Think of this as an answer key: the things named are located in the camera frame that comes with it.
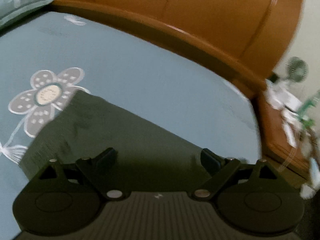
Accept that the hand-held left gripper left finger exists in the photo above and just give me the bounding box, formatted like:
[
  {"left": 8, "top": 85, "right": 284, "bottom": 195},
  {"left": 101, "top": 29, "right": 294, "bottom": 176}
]
[{"left": 31, "top": 148, "right": 125, "bottom": 201}]

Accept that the small green desk fan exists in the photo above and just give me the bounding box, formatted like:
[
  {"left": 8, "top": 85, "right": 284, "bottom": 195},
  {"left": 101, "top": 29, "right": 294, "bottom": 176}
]
[{"left": 285, "top": 56, "right": 308, "bottom": 83}]

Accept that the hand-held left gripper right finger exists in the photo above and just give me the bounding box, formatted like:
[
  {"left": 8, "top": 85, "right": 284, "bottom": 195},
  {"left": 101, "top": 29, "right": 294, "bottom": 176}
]
[{"left": 192, "top": 148, "right": 288, "bottom": 201}]

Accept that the white and green clutter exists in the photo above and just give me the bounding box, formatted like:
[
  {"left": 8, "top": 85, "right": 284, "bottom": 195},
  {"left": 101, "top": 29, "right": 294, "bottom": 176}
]
[{"left": 265, "top": 72, "right": 320, "bottom": 200}]

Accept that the wooden headboard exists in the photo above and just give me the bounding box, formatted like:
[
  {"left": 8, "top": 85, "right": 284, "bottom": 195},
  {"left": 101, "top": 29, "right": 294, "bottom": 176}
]
[{"left": 32, "top": 0, "right": 309, "bottom": 98}]

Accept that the dark green long-sleeved top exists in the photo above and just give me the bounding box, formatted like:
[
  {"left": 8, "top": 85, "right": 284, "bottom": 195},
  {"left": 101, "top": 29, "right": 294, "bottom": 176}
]
[{"left": 20, "top": 90, "right": 250, "bottom": 193}]

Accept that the wooden nightstand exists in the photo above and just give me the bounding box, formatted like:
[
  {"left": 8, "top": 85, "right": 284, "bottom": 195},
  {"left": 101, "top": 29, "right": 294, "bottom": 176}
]
[{"left": 257, "top": 90, "right": 312, "bottom": 188}]

